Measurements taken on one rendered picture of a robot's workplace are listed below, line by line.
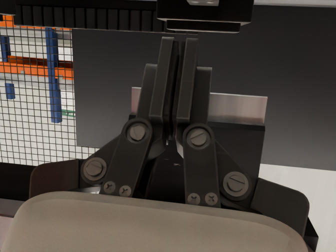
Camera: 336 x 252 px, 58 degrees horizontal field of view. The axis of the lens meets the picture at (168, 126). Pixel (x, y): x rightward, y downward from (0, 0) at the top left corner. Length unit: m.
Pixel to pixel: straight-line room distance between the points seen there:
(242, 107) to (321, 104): 0.56
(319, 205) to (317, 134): 4.30
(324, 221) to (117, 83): 4.66
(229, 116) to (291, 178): 4.64
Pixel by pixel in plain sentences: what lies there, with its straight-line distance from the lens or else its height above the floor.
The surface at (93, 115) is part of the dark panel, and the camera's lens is 0.81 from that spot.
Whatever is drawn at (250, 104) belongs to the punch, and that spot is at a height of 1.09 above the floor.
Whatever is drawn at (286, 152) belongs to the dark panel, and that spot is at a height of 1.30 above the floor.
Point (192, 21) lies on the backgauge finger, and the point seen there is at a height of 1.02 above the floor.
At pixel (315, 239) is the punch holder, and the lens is 0.26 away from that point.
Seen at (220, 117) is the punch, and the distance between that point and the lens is 0.23.
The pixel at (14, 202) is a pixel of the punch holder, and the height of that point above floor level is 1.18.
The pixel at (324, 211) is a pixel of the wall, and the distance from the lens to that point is 5.11.
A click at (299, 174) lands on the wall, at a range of 4.84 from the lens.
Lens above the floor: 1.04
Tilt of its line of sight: 17 degrees up
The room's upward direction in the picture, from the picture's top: 177 degrees counter-clockwise
